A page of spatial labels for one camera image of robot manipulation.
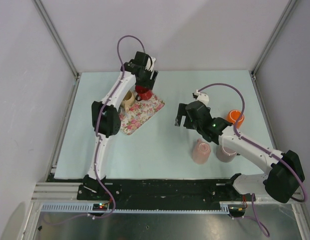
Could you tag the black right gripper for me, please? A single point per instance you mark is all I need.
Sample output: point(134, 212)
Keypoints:
point(182, 112)

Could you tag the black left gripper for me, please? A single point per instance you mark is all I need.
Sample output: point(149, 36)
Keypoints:
point(148, 82)

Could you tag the red mug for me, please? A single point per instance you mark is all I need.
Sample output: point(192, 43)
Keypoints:
point(142, 93)

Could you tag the beige mug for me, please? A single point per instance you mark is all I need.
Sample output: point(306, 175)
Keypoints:
point(128, 101)

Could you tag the pink mug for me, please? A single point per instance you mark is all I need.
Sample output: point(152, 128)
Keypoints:
point(201, 152)

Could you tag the orange mug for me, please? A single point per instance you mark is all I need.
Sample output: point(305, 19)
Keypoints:
point(235, 115)

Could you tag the mauve mug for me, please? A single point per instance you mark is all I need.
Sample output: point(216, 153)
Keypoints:
point(225, 154)

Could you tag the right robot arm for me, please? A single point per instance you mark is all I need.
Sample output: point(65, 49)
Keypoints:
point(282, 172)

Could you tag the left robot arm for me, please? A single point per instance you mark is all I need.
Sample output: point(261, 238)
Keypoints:
point(106, 123)

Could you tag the floral rectangular tray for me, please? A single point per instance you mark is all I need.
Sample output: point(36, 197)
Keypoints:
point(139, 113)

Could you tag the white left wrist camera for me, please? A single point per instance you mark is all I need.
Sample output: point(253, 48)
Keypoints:
point(150, 63)

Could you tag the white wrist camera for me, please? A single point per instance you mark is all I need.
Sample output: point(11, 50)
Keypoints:
point(201, 97)
point(150, 63)

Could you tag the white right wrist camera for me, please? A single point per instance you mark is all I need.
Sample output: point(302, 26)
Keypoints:
point(201, 97)

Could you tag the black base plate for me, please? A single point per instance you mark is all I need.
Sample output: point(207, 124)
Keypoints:
point(166, 193)

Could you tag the left aluminium corner post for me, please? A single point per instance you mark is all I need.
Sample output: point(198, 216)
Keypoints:
point(38, 4)

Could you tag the aluminium corner post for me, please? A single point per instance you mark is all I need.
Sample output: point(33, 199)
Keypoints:
point(281, 23)
point(38, 4)

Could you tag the grey slotted cable duct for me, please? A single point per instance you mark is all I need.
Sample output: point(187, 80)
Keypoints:
point(66, 207)

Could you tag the right aluminium corner post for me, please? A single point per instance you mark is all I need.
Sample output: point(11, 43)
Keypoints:
point(281, 23)

